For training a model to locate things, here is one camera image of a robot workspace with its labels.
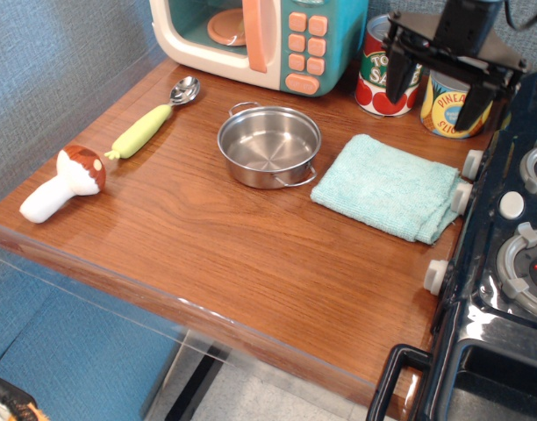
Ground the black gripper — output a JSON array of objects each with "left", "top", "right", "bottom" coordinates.
[{"left": 383, "top": 10, "right": 529, "bottom": 131}]

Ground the light blue cloth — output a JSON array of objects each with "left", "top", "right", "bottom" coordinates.
[{"left": 311, "top": 134, "right": 463, "bottom": 245}]

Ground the small stainless steel pot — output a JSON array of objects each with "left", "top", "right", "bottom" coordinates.
[{"left": 217, "top": 102, "right": 322, "bottom": 189}]

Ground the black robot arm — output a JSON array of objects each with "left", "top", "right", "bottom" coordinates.
[{"left": 383, "top": 1, "right": 537, "bottom": 131}]

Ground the pineapple slices can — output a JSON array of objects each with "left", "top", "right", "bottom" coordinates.
[{"left": 420, "top": 71, "right": 492, "bottom": 139}]

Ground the tomato sauce can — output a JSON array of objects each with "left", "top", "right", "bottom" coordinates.
[{"left": 355, "top": 15, "right": 422, "bottom": 117}]

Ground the teal toy microwave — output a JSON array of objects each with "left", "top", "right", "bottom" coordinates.
[{"left": 150, "top": 0, "right": 368, "bottom": 97}]

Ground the orange plate in microwave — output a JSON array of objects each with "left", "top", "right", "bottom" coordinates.
[{"left": 207, "top": 8, "right": 246, "bottom": 46}]

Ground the black toy stove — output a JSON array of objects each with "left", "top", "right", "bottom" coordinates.
[{"left": 367, "top": 72, "right": 537, "bottom": 420}]

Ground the plush brown white mushroom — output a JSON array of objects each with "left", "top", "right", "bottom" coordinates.
[{"left": 19, "top": 145, "right": 106, "bottom": 224}]

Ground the orange plush toy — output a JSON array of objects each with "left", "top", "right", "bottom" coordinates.
[{"left": 9, "top": 404, "right": 48, "bottom": 421}]

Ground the green handled metal spoon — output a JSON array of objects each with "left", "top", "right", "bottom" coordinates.
[{"left": 104, "top": 76, "right": 201, "bottom": 161}]

